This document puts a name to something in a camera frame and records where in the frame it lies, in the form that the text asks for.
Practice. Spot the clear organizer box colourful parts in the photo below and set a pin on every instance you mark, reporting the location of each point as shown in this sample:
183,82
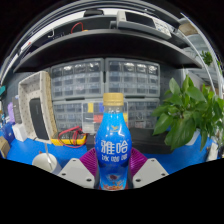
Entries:
90,115

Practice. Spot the flat black case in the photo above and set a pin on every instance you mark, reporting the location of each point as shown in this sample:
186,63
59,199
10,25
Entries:
146,141

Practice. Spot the white cardboard box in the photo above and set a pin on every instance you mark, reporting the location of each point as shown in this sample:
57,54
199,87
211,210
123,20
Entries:
20,132

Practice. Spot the dark grey upright box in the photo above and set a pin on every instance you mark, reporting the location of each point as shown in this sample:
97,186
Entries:
16,110

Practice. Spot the blue drink bottle gold cap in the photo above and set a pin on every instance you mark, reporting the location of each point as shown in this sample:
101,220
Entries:
113,150

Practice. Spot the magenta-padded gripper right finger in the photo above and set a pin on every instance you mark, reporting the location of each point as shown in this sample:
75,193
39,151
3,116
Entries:
150,171

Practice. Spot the dark overhead shelf unit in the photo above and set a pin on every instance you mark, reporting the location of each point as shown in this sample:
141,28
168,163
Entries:
100,43

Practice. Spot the white metal rack shelf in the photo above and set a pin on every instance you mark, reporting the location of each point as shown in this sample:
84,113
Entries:
203,43

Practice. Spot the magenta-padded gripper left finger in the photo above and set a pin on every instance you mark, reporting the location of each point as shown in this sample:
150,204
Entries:
75,173

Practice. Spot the yellow multimeter with leads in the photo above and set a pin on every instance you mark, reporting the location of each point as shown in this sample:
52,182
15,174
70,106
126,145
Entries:
75,140

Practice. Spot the small black labelled box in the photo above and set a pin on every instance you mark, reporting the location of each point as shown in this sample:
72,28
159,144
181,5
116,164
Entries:
90,142

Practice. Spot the white perforated storage tray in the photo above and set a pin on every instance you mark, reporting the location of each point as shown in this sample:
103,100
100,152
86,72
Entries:
33,85

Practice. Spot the white power adapter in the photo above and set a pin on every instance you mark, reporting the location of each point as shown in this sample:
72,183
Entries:
212,151

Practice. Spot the potted green plant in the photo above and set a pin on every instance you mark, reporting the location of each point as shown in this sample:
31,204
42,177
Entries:
186,113

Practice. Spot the grey small parts drawer cabinet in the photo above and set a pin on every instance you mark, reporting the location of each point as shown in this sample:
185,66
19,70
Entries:
68,115
143,113
78,80
133,78

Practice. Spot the spoon in mug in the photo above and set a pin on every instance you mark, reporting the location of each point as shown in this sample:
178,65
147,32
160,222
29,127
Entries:
48,156

